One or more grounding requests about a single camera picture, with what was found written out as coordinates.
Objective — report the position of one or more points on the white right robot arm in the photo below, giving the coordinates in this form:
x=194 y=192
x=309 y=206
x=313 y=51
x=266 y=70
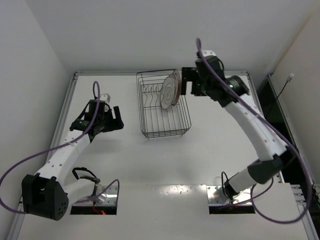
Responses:
x=228 y=132

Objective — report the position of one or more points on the green rimmed white plate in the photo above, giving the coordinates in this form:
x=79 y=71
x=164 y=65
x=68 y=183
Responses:
x=174 y=87

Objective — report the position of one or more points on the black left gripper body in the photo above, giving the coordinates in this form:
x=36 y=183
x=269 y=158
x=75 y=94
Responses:
x=110 y=122

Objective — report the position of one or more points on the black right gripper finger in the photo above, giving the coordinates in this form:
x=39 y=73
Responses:
x=196 y=89
x=188 y=74

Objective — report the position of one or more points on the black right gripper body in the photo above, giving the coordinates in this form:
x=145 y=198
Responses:
x=194 y=81

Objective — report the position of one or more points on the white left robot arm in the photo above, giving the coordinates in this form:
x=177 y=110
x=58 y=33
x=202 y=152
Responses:
x=56 y=186

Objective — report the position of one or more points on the grey rimmed clear plate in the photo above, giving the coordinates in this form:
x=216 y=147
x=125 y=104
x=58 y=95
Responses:
x=167 y=93

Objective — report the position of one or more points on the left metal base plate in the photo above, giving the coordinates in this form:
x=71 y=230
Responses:
x=107 y=199

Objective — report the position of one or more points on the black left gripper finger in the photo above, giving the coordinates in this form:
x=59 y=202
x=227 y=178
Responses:
x=115 y=124
x=117 y=112

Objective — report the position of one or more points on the grey wire dish rack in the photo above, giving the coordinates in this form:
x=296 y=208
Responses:
x=163 y=111

